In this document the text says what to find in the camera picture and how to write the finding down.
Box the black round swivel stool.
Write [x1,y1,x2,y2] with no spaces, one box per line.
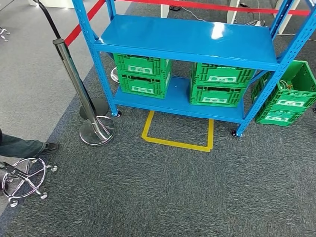
[0,158,58,208]

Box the thin white cable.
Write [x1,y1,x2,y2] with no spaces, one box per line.
[276,32,316,42]

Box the blue metal shelf rack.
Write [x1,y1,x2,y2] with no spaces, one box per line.
[72,0,316,138]

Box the white desk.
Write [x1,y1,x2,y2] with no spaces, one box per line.
[160,0,241,24]

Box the chrome chair base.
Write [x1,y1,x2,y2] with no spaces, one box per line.
[0,27,11,43]

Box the person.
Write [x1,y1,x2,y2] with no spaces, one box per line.
[0,128,60,159]

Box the long white cable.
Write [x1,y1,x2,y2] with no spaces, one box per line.
[181,6,207,23]

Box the white desk panel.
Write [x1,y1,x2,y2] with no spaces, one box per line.
[272,0,302,35]

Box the chrome stanchion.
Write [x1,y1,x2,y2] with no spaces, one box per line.
[52,38,116,147]

